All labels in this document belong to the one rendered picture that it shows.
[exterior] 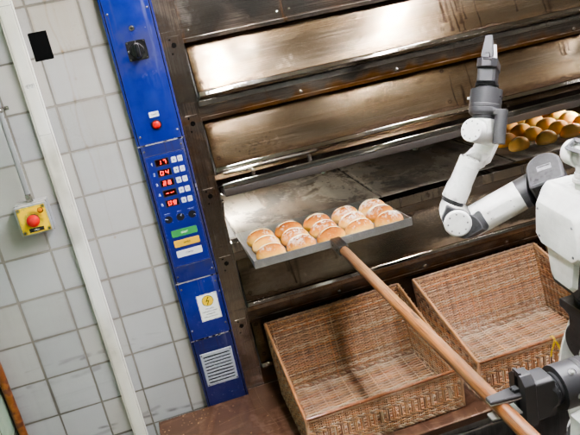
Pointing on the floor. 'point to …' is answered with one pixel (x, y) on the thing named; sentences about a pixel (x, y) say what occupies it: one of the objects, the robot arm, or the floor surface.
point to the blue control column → (155, 90)
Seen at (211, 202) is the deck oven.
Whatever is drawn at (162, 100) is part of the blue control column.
